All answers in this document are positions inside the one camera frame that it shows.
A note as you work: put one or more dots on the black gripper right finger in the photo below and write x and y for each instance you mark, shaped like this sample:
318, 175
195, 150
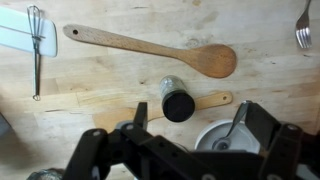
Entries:
283, 150

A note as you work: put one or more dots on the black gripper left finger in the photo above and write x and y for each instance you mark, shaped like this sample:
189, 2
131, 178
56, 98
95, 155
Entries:
90, 153

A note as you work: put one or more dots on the black spice bottle lid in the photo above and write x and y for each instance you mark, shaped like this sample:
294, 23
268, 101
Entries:
178, 107

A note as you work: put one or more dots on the clear glass spice bottle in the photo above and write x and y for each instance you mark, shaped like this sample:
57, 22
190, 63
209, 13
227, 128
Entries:
171, 85

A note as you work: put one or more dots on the white ceramic bowl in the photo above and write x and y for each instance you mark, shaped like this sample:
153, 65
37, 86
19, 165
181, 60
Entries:
243, 138

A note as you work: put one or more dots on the small round metal strainer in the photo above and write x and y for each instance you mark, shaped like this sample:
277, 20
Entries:
45, 174

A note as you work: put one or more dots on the metal spoon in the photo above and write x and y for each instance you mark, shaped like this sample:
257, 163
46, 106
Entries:
233, 128

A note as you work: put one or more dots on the small flat wooden spatula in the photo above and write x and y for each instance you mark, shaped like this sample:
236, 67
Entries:
213, 101

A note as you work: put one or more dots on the large wooden spoon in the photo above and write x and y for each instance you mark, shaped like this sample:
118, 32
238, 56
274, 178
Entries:
206, 58

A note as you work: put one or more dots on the white plastic spatula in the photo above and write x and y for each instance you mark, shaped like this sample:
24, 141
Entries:
20, 33

